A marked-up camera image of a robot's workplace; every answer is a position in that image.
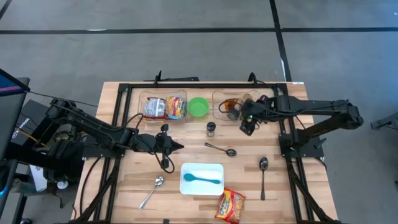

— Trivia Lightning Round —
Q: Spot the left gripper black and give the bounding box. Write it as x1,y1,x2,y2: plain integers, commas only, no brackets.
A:
133,123,185,170

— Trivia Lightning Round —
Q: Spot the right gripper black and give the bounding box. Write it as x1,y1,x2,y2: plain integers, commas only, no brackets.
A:
239,95,274,137

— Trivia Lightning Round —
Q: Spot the small amber orange jar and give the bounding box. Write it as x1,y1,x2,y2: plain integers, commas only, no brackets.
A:
223,98,240,111

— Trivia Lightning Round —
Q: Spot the teal plastic spoon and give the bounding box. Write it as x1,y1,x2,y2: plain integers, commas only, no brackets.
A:
183,172,221,185

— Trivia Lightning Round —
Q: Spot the blue white noodle packet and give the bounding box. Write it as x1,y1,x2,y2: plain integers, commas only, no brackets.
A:
165,95,187,120

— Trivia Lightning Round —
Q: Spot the silver metal spoon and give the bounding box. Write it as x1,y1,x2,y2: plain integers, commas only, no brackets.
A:
259,156,269,201
138,175,165,210

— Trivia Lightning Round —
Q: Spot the red orange ramen packet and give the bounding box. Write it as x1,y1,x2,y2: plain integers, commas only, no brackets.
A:
144,96,167,120

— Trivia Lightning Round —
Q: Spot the white plastic bin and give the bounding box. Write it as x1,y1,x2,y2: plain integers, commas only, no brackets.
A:
179,162,224,196

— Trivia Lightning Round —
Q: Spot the red yellow ramen packet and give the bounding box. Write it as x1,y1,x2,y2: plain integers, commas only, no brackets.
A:
214,187,246,224

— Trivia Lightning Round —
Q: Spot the clear plastic bin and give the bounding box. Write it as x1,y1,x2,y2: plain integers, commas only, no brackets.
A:
211,89,262,122
137,89,188,122

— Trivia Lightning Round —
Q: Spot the green plastic bowl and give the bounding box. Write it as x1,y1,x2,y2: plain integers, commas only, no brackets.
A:
187,96,210,119

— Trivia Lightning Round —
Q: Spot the black metal spoon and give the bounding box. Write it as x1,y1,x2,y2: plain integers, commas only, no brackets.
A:
204,142,238,157

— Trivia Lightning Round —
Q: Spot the black floor stand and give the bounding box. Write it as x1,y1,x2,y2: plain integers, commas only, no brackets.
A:
369,111,398,131

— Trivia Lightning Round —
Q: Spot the black equipment box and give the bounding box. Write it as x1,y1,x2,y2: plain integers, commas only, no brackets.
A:
12,99,52,147

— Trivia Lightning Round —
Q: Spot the black computer monitor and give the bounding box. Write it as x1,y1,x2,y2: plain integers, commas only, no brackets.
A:
0,68,31,162

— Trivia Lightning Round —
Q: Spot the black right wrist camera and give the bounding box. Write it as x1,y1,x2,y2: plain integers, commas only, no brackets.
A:
228,107,242,121

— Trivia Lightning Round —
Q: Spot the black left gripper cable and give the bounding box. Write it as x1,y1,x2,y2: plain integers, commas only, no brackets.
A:
154,149,175,174

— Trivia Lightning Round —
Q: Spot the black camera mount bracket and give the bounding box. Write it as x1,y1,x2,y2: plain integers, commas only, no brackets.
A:
248,72,268,86
144,70,200,83

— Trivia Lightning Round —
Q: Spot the black aluminium table frame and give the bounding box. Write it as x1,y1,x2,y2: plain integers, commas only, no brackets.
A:
67,81,340,224

